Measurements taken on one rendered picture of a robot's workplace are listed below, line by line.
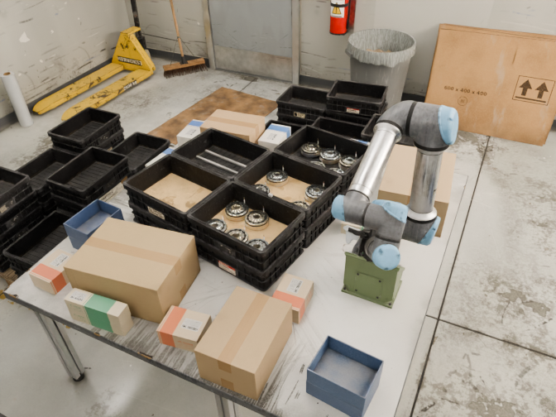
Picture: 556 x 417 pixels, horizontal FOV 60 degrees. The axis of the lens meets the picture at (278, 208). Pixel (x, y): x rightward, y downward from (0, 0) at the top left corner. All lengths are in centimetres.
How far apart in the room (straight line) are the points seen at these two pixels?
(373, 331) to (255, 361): 51
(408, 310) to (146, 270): 101
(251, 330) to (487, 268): 193
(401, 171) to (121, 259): 128
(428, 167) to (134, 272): 111
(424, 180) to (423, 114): 24
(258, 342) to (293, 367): 20
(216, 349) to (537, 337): 189
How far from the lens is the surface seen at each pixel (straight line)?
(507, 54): 445
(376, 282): 189
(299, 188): 229
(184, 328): 183
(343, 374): 169
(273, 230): 206
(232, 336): 167
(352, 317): 192
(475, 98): 453
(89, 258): 200
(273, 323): 169
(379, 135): 161
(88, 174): 324
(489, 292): 313
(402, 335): 190
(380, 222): 143
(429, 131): 163
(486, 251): 338
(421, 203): 178
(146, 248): 196
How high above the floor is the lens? 221
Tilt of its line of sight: 39 degrees down
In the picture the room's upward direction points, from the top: 2 degrees counter-clockwise
